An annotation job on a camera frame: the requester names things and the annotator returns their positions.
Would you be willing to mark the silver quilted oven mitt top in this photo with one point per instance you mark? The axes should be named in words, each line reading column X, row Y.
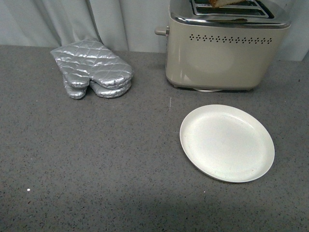
column 89, row 60

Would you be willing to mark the toasted bread slice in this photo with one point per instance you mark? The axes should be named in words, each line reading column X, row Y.
column 221, row 3

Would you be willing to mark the light grey curtain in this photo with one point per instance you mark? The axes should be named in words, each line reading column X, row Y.
column 122, row 25

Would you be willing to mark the white round plate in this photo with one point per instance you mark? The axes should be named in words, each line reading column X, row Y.
column 227, row 143

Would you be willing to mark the beige two-slot toaster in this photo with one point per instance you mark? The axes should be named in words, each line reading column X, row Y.
column 222, row 48

